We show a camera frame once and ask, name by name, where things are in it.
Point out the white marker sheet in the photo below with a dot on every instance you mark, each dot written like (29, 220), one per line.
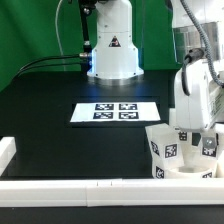
(115, 111)

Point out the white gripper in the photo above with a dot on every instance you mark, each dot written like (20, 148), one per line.
(202, 108)

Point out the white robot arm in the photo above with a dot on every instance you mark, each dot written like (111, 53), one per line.
(198, 32)

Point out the white front fence bar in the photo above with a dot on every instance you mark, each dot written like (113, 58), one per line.
(116, 192)

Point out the white fence bar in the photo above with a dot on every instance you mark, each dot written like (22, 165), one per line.
(116, 192)
(7, 151)

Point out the white left fence bar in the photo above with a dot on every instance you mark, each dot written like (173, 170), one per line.
(7, 151)

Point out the white round stool seat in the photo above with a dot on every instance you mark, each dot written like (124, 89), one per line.
(187, 171)

